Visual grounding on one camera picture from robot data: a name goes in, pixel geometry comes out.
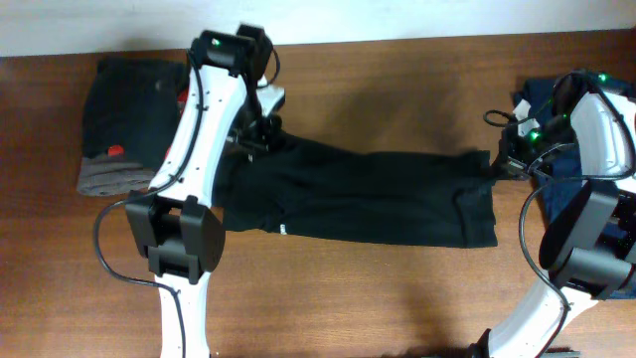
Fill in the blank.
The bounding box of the folded red garment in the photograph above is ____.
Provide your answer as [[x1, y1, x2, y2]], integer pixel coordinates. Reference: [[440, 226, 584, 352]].
[[106, 89, 189, 157]]

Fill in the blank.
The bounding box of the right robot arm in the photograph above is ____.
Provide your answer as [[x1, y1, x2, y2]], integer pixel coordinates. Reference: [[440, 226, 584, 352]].
[[466, 70, 635, 357]]

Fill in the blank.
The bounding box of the black polo shirt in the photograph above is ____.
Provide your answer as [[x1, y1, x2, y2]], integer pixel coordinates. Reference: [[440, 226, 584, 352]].
[[213, 133, 498, 249]]

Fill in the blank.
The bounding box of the blue garment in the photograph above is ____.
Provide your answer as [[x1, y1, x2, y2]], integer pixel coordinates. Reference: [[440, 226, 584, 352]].
[[531, 71, 635, 300]]

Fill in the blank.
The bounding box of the folded black garment on stack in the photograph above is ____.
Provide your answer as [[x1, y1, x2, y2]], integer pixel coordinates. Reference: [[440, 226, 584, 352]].
[[81, 57, 189, 170]]

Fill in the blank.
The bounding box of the folded grey garment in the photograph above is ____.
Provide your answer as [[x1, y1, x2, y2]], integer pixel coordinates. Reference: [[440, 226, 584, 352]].
[[77, 154, 155, 197]]

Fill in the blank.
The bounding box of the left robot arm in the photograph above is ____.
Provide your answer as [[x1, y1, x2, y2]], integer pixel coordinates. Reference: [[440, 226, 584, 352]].
[[125, 24, 285, 357]]

